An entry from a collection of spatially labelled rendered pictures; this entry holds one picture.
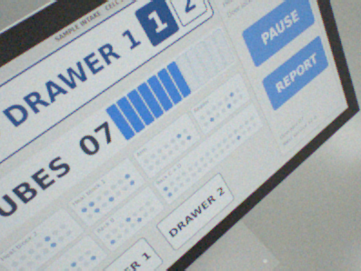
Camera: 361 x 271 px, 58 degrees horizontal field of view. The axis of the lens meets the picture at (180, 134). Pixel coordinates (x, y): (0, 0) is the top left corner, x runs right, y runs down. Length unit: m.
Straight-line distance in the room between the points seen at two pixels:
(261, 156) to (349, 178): 1.18
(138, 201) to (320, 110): 0.26
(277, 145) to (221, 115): 0.10
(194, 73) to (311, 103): 0.18
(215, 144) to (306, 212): 1.13
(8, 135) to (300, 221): 1.28
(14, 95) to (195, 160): 0.19
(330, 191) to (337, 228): 0.15
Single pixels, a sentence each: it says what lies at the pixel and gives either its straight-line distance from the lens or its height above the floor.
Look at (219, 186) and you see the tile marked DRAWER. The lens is 0.39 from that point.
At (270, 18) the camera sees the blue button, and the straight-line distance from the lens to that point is 0.39.
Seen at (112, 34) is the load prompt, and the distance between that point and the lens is 0.31.
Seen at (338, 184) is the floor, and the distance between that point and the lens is 1.55.
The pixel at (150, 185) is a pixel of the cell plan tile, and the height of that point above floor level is 1.05.
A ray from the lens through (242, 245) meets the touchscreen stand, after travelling 1.36.
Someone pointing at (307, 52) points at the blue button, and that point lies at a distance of 0.43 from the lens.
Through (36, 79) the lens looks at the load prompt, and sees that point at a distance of 0.30.
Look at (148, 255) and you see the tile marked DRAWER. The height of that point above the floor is 1.00.
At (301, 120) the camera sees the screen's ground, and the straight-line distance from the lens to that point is 0.44.
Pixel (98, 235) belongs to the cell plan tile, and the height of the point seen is 1.05.
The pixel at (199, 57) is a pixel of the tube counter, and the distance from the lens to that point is 0.34.
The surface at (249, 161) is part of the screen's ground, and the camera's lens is 0.40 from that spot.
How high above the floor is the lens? 1.38
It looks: 64 degrees down
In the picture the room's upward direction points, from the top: 9 degrees counter-clockwise
